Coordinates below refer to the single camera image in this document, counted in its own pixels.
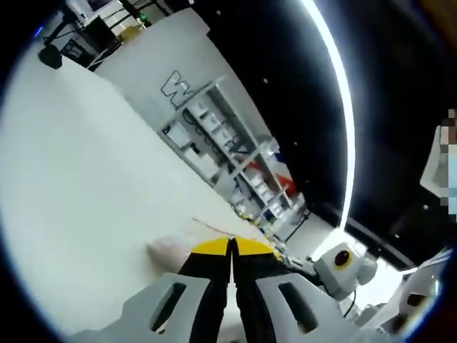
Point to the black table stand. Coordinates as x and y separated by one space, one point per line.
50 57

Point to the grey metal shelf rack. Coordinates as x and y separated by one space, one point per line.
232 153

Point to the person's white clothing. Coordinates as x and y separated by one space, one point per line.
430 168

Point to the row of white storage bins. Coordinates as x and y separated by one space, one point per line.
221 143

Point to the grey chest device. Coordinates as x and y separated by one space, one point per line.
410 286

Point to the white partition panel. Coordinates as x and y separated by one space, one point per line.
171 60

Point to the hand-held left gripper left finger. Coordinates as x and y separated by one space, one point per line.
200 286

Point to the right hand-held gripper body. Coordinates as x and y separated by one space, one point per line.
342 271

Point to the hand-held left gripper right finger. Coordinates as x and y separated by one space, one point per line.
260 286

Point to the ceiling light strip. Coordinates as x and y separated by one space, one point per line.
342 107

